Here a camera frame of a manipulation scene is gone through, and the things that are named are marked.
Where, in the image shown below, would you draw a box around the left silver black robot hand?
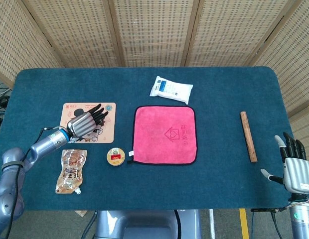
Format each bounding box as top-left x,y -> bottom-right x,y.
66,103 -> 109,137

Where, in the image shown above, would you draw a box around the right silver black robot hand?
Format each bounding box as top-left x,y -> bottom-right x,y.
260,131 -> 309,194

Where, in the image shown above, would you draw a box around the cartoon girl mouse pad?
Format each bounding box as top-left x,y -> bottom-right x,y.
59,102 -> 117,144

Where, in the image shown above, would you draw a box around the round gold tin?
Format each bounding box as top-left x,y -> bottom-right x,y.
106,147 -> 126,167

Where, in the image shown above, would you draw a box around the brown drink spout pouch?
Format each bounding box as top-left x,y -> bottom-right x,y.
55,148 -> 88,195

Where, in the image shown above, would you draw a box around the brown wooden stick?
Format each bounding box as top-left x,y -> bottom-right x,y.
240,111 -> 258,163

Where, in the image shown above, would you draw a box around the pink square towel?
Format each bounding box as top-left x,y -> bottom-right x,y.
126,105 -> 198,166

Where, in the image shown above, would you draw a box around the white wet wipes pack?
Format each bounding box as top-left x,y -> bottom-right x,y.
149,76 -> 194,105

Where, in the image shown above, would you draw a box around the white table leg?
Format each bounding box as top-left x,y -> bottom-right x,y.
209,209 -> 216,239

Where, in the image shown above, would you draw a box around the teal carpet table cover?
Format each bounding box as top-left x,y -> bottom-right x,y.
0,66 -> 309,212

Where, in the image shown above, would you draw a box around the woven bamboo folding screen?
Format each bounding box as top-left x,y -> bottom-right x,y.
0,0 -> 309,185

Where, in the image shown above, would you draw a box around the grey-blue robot torso base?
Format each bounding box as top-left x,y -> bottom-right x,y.
94,209 -> 202,239

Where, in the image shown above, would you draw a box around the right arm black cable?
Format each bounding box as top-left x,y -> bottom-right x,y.
269,208 -> 285,239

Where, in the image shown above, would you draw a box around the black cables on floor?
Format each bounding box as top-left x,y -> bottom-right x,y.
0,83 -> 12,136

